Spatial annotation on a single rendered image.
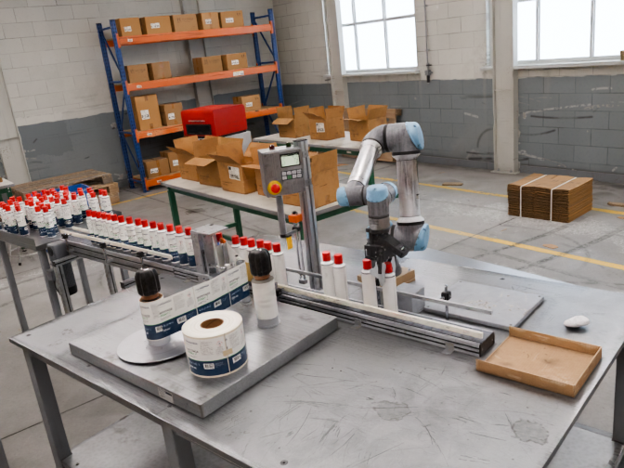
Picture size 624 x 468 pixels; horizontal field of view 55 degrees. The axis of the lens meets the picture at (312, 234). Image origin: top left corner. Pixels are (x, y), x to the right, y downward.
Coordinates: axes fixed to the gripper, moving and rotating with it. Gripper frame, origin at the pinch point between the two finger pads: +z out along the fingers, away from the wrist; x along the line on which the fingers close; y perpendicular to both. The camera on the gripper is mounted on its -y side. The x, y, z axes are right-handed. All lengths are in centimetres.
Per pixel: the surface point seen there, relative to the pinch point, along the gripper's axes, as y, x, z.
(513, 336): -41.6, -12.4, 18.3
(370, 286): 6.9, 1.7, 3.1
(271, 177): 55, -1, -35
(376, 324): 3.0, 5.5, 16.2
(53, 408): 128, 78, 54
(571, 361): -63, -5, 18
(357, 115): 295, -387, -2
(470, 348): -34.5, 5.6, 16.1
